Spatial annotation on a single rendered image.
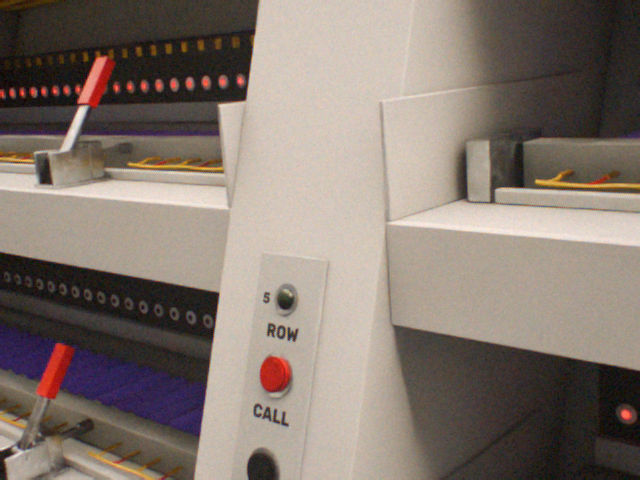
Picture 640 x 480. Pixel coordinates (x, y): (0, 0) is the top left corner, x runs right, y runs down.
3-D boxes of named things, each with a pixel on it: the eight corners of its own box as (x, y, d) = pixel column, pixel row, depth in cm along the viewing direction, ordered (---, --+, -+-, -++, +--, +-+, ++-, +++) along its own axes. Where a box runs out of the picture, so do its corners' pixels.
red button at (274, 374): (281, 396, 37) (286, 360, 37) (255, 389, 38) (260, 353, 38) (296, 395, 38) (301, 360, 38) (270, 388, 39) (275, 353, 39)
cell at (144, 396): (191, 400, 65) (122, 432, 60) (176, 395, 66) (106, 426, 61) (189, 378, 65) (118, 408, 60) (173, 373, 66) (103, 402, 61)
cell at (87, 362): (112, 375, 72) (43, 401, 67) (99, 371, 73) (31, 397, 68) (109, 354, 71) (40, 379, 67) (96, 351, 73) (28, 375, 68)
